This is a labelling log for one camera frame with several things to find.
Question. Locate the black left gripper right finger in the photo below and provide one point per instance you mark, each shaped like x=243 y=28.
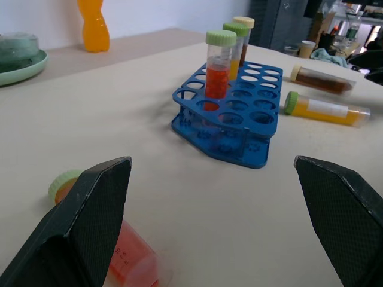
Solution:
x=344 y=215

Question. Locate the white paper cup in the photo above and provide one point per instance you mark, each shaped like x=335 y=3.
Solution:
x=307 y=48

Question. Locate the teal cloth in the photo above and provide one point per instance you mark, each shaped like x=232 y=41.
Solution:
x=329 y=56

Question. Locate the orange plastic bottle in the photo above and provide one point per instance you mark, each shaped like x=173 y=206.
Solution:
x=95 y=27

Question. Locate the yellow liquid tube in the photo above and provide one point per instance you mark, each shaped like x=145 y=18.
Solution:
x=326 y=111
x=236 y=51

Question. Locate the light green plate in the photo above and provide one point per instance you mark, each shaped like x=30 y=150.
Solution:
x=18 y=70

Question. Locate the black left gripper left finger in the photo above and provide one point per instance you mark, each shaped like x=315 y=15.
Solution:
x=74 y=227

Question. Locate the red liquid tube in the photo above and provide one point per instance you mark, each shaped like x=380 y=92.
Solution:
x=134 y=263
x=218 y=74

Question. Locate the brown liquid tube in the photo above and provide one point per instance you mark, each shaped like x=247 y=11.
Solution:
x=246 y=39
x=323 y=80

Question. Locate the blue test tube rack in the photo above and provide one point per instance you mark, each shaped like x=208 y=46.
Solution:
x=236 y=116

